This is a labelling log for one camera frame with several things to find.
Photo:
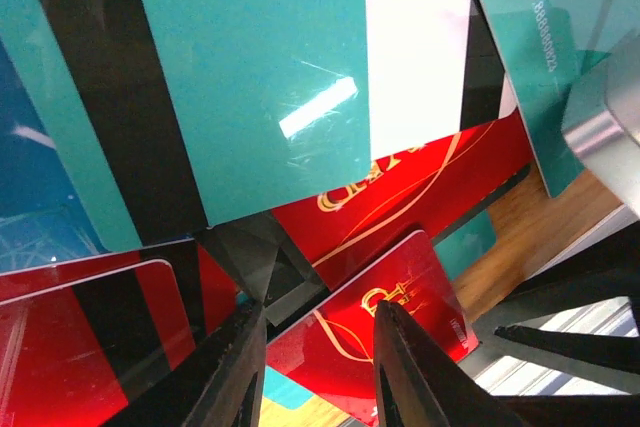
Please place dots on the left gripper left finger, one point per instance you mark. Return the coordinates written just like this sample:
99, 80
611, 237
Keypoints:
219, 384

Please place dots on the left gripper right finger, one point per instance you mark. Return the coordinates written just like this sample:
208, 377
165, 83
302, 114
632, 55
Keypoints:
417, 384

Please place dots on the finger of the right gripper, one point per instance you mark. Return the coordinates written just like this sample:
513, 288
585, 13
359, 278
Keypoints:
607, 269
612, 361

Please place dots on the red VIP card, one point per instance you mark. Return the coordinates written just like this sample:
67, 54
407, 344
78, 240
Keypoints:
330, 351

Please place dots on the teal card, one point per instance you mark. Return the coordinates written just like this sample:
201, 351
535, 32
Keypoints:
546, 46
462, 246
172, 116

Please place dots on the teal card bottom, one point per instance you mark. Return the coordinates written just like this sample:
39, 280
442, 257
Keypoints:
172, 116

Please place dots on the dark red striped card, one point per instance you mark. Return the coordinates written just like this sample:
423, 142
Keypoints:
82, 339

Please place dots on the red card left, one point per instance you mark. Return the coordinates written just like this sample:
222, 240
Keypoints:
428, 187

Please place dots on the blue card centre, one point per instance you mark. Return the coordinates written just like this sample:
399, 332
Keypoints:
42, 218

